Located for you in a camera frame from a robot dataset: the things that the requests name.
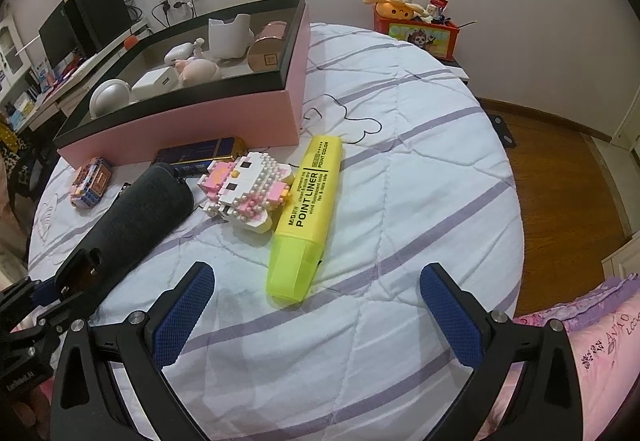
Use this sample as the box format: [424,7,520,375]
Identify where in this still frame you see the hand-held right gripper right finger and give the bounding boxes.
[419,262,586,441]

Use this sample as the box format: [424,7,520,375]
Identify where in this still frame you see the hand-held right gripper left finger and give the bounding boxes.
[50,261,217,441]

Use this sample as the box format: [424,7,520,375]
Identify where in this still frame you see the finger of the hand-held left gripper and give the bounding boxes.
[30,293,96,338]
[0,277,57,311]

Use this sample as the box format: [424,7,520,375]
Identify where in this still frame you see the black fuzzy cylinder case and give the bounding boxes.
[54,162,194,297]

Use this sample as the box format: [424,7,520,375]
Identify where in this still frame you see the yellow highlighter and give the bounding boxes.
[266,134,344,306]

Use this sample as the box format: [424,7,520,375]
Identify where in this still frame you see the pink box with black rim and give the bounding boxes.
[52,0,311,167]

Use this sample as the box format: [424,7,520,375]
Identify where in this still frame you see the white dome lamp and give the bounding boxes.
[89,79,133,118]

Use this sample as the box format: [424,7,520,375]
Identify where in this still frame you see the white charger plug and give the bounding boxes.
[131,66,181,100]

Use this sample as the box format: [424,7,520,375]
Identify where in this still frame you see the pink pig figurine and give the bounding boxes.
[175,58,223,87]

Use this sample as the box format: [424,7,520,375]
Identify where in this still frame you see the rose gold metal jar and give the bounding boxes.
[247,20,288,72]

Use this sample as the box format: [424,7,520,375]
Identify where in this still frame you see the pink brick block toy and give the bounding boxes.
[70,156,113,209]

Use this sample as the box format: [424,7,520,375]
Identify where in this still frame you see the patterned cloth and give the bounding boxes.
[0,116,31,202]

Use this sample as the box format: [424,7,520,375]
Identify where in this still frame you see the white pink brick block figure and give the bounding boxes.
[199,152,293,232]

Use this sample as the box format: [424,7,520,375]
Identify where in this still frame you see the pink printed blanket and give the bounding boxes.
[475,273,640,441]

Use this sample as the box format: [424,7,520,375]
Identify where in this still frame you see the dark blue tin case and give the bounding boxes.
[150,137,248,178]

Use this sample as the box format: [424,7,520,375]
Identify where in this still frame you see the row of books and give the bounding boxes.
[30,61,71,97]

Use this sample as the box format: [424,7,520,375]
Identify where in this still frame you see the white desk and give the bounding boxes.
[0,18,151,132]

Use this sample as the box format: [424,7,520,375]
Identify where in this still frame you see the white glass door cabinet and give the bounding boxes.
[0,4,26,87]

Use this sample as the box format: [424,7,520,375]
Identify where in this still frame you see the black computer monitor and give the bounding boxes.
[38,1,86,64]

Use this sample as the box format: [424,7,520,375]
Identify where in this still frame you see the orange printed toy box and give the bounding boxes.
[372,4,461,62]

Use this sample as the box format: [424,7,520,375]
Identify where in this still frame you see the black speaker stack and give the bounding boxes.
[62,0,133,57]

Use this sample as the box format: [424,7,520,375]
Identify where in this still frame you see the orange plush toy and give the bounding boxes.
[367,0,426,22]

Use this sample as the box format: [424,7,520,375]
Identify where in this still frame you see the white door frame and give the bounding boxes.
[610,71,640,152]

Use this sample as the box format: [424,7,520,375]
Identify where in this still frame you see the black power cables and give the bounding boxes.
[152,0,198,29]

